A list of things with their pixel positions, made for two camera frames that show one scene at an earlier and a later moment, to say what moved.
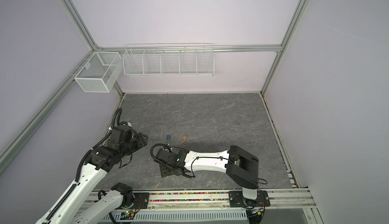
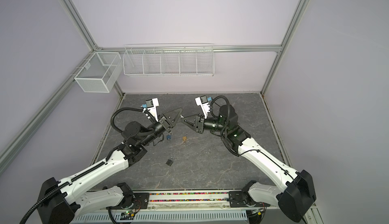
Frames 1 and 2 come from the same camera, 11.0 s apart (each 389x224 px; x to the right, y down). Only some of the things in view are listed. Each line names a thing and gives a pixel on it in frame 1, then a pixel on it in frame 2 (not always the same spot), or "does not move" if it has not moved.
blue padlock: x=168 y=137 does not move
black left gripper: x=140 y=139 → x=163 y=122
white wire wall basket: x=168 y=59 does not move
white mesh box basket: x=99 y=72 does not move
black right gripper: x=164 y=172 → x=199 y=127
